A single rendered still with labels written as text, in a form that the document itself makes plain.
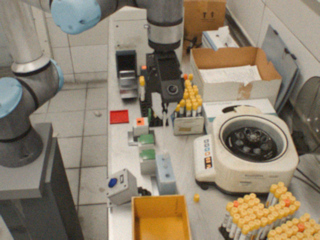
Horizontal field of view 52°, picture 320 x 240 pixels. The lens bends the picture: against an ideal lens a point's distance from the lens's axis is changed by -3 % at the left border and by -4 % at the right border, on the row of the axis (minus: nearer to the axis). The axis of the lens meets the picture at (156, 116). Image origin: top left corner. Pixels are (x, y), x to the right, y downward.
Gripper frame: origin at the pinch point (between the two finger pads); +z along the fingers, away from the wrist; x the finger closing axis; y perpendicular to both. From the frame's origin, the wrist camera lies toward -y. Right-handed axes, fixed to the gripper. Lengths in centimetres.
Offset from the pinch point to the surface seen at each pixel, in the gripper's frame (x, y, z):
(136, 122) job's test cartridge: 5.5, 18.9, 17.5
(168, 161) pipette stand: -1.3, -1.1, 15.2
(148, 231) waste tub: 6.3, -16.2, 24.4
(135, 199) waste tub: 8.9, -11.9, 16.0
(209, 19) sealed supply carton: -38, 92, 17
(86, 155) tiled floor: 35, 100, 113
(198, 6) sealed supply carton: -32, 93, 10
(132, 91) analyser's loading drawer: 5.2, 40.4, 20.4
